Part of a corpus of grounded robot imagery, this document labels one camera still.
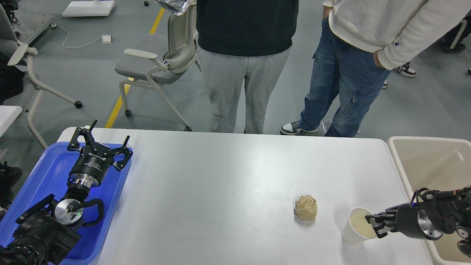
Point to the white paper cup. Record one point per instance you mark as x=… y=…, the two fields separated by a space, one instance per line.
x=356 y=229

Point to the black bag at left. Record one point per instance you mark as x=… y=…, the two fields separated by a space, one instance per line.
x=11 y=81

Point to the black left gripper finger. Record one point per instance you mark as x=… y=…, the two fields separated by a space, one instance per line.
x=125 y=151
x=86 y=133

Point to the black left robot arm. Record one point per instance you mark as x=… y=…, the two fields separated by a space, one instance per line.
x=63 y=212

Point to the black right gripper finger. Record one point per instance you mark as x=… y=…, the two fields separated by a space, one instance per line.
x=383 y=226
x=386 y=216

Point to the shiny metal tray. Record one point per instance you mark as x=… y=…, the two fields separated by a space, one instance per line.
x=176 y=7

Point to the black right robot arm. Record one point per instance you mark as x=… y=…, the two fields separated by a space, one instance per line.
x=429 y=215

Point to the white side table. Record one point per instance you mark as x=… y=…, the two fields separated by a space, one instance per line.
x=8 y=114

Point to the blue plastic tray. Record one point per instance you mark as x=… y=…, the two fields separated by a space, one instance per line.
x=49 y=176

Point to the crumpled brown paper ball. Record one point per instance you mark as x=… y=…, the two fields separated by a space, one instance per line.
x=306 y=208

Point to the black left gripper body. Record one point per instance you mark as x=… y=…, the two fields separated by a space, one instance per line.
x=91 y=167

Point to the white power adapter with cable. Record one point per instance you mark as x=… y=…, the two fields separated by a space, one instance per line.
x=106 y=39

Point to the person in black trousers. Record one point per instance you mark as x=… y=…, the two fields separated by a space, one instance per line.
x=450 y=42

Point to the black shoe lower left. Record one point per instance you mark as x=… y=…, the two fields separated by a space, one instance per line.
x=9 y=176

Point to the beige plastic bin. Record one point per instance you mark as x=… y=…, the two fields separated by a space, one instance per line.
x=442 y=164

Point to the grey chair at left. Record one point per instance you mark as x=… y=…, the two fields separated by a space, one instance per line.
x=20 y=54

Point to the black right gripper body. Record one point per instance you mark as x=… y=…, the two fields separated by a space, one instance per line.
x=414 y=223

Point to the person in blue jeans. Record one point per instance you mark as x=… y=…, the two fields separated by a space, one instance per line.
x=361 y=42

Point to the grey office chair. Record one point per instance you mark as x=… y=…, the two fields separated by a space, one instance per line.
x=158 y=60

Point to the grey floor cart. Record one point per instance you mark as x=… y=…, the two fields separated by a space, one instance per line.
x=32 y=26

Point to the person in grey sweatpants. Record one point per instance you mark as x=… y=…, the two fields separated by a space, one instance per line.
x=243 y=47

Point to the white flat platform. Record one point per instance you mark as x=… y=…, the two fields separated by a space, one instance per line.
x=89 y=8

